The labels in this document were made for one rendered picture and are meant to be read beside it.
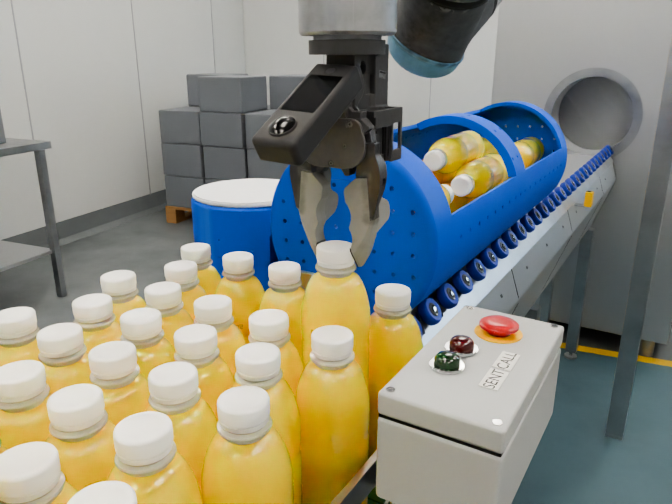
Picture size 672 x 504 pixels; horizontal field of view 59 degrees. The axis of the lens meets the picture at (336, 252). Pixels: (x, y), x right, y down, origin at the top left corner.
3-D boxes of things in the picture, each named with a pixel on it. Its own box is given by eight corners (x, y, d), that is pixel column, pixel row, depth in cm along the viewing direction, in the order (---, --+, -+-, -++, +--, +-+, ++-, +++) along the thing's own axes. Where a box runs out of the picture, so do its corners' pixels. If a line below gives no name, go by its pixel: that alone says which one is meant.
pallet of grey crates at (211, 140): (334, 214, 527) (334, 74, 490) (293, 238, 457) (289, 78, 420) (219, 201, 572) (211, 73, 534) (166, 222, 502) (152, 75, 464)
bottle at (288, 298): (319, 424, 75) (317, 288, 70) (263, 430, 74) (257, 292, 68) (311, 394, 82) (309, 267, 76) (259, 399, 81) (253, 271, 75)
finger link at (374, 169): (393, 216, 56) (380, 122, 54) (386, 220, 55) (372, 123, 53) (350, 218, 59) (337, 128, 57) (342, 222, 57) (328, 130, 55)
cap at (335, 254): (329, 255, 62) (329, 239, 62) (362, 262, 60) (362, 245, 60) (308, 266, 59) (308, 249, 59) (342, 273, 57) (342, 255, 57)
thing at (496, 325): (522, 329, 56) (523, 318, 56) (512, 344, 53) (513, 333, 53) (485, 321, 58) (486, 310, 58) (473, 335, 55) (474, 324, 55)
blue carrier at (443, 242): (563, 212, 155) (571, 99, 147) (435, 344, 84) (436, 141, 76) (459, 204, 170) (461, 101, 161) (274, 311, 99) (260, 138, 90)
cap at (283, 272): (302, 285, 71) (302, 271, 70) (270, 288, 70) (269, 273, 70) (298, 274, 74) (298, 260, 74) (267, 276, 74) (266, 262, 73)
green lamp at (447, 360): (463, 364, 50) (464, 351, 50) (454, 375, 48) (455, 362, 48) (439, 357, 51) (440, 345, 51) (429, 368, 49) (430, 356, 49)
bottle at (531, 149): (528, 169, 155) (508, 181, 140) (511, 148, 156) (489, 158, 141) (550, 151, 151) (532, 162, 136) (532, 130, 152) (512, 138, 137)
